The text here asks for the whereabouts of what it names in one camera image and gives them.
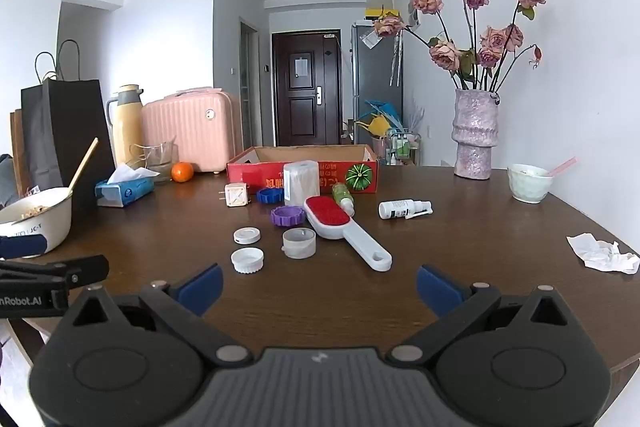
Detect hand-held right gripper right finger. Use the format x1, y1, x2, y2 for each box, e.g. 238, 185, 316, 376
384, 264, 581, 367

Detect wire rack with bottles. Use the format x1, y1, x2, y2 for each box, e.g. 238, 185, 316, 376
385, 129, 423, 166

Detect translucent tape roll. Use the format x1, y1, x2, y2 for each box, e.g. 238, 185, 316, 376
281, 227, 317, 261

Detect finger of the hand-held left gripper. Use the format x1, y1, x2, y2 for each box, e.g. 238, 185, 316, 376
0, 233, 49, 260
0, 255, 110, 290

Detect blue and yellow plastic items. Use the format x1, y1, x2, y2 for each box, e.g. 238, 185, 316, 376
355, 99, 403, 138

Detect white feather decoration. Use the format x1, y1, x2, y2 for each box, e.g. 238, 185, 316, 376
404, 93, 427, 132

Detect translucent cotton swab box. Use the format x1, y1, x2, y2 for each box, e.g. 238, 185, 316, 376
283, 160, 321, 206

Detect brown paper bag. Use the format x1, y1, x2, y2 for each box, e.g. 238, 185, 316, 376
10, 108, 31, 198

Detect yellow box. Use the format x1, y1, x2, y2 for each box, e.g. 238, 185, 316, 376
365, 5, 401, 25

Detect green transparent bottle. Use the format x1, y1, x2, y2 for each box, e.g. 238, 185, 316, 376
331, 182, 356, 217

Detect crumpled white tissue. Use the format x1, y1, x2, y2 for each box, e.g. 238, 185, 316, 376
566, 233, 640, 275

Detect yellow thermos jug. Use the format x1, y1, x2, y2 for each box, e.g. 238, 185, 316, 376
105, 84, 146, 168

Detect white spray bottle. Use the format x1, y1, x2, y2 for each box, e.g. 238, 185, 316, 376
378, 199, 433, 221

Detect white plug adapter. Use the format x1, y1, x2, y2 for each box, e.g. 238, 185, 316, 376
218, 183, 250, 209

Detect blue tissue pack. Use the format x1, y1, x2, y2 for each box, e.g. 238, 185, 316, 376
95, 163, 161, 208

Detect glass measuring cup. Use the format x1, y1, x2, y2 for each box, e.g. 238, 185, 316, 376
129, 138, 179, 182

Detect red and white lint brush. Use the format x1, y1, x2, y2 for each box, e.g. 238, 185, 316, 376
303, 195, 393, 271

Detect grey paper bag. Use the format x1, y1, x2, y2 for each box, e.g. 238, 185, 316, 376
21, 52, 63, 192

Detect dried pink roses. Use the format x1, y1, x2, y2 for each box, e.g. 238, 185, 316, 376
372, 0, 547, 92

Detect pink suitcase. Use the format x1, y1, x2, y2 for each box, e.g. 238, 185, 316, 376
141, 88, 244, 174

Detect dark brown entrance door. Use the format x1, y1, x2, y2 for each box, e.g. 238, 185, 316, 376
271, 29, 343, 148

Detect glass interior door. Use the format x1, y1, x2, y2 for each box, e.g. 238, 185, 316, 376
239, 17, 263, 151

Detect grey refrigerator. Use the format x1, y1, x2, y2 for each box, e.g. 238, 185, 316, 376
351, 23, 404, 148

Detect purple ridged cap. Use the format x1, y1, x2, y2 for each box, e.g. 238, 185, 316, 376
270, 205, 306, 228

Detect white enamel bowl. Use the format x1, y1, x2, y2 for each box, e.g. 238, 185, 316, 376
0, 187, 73, 258

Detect white cup with straw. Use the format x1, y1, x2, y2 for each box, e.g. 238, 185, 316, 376
507, 164, 554, 204

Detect red cardboard box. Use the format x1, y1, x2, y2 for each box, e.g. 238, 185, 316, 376
226, 144, 379, 195

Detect pink spoon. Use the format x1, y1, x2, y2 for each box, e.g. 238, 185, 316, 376
542, 157, 577, 178

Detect pink textured vase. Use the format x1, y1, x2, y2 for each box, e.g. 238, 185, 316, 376
451, 88, 501, 180

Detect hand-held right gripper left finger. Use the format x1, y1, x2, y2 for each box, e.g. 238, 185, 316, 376
59, 263, 253, 368

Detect wooden chopstick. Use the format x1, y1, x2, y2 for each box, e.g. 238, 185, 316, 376
67, 138, 99, 200

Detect translucent folded umbrella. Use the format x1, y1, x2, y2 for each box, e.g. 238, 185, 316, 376
389, 32, 403, 88

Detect black paper bag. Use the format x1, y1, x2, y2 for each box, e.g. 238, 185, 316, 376
42, 39, 117, 210

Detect white ridged cap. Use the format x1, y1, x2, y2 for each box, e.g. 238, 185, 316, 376
230, 247, 265, 274

